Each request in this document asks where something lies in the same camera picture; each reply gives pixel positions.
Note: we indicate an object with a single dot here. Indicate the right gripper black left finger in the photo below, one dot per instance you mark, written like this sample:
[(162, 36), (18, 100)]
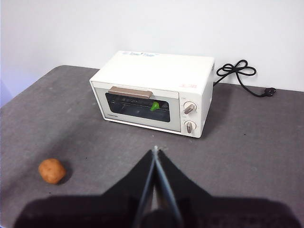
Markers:
[(135, 183)]

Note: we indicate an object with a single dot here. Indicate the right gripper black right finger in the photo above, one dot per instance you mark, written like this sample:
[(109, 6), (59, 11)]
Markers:
[(175, 183)]

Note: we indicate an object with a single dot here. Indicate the purple toy eggplant green stem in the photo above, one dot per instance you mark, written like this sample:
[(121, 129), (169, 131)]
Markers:
[(154, 106)]

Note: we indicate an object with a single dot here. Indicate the beige oven knob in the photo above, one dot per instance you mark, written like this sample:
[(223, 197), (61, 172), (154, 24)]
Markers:
[(190, 108), (190, 127)]

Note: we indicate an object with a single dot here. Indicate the cream toaster oven body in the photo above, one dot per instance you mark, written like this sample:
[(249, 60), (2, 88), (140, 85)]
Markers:
[(161, 69)]

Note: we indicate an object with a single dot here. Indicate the brown potato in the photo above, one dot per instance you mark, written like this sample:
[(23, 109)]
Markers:
[(51, 171)]

